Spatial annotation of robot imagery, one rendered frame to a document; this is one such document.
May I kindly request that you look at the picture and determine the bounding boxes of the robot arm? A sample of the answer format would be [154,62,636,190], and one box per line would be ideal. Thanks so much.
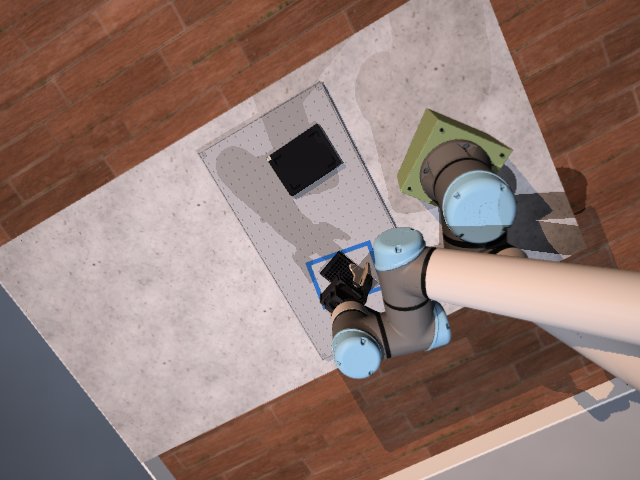
[332,139,640,392]

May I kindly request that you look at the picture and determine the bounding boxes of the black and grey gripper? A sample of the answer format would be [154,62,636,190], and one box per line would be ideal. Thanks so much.
[320,263,373,316]

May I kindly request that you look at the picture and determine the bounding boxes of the blue tape outline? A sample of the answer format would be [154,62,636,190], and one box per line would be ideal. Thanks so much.
[305,240,381,300]

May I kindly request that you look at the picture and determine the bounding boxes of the black rectangular frame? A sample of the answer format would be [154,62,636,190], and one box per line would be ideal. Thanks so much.
[266,123,341,196]

